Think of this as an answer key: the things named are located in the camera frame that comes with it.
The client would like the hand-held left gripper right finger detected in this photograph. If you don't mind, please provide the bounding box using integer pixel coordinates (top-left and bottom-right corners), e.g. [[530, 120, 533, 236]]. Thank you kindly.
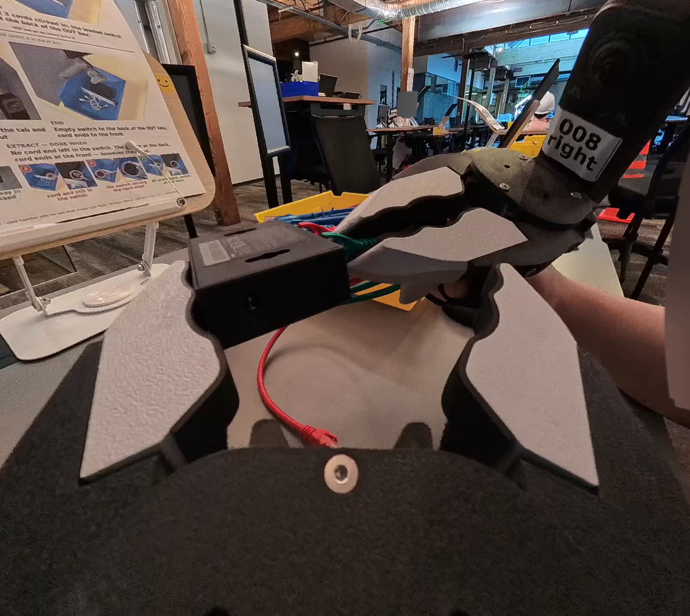
[[442, 266, 601, 489]]

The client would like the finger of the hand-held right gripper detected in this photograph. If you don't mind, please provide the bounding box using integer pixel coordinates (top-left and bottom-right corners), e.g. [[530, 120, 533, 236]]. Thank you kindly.
[[346, 206, 531, 306], [335, 165, 468, 241]]

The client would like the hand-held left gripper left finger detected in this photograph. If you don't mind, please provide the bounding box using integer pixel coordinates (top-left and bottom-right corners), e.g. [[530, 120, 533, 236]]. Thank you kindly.
[[81, 260, 240, 482]]

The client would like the green ethernet cable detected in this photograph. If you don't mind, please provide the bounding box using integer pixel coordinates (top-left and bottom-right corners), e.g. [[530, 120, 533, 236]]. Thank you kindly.
[[317, 230, 407, 305]]

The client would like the blue ethernet cable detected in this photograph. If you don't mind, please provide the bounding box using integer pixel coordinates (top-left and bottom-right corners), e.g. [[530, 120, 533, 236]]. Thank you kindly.
[[282, 207, 358, 232]]

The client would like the yellow plastic bin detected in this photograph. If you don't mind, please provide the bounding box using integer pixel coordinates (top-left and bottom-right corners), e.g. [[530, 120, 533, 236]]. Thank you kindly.
[[253, 189, 423, 312], [505, 133, 547, 159]]

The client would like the red ethernet cable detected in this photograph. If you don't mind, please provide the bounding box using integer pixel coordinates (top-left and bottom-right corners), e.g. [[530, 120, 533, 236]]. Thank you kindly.
[[256, 222, 341, 451]]

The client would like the black ethernet port box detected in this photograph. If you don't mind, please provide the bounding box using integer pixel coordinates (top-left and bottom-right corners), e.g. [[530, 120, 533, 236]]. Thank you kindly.
[[186, 218, 352, 350]]

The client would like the white sign base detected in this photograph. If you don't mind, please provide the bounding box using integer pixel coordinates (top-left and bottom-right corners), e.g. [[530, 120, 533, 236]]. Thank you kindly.
[[0, 223, 175, 362]]

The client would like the standing display screen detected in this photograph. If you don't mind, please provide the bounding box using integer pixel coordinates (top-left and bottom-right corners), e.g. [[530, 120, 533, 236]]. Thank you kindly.
[[239, 44, 293, 210]]

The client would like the computer monitor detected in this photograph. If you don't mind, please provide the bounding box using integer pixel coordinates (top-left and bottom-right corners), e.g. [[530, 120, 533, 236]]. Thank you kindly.
[[161, 63, 217, 219]]

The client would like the printed instruction sheet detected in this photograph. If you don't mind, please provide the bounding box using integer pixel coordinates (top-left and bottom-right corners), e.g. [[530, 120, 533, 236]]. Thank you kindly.
[[0, 0, 207, 233]]

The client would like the wooden post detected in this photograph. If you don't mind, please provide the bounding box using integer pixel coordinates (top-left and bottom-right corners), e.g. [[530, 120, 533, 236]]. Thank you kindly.
[[145, 0, 241, 227]]

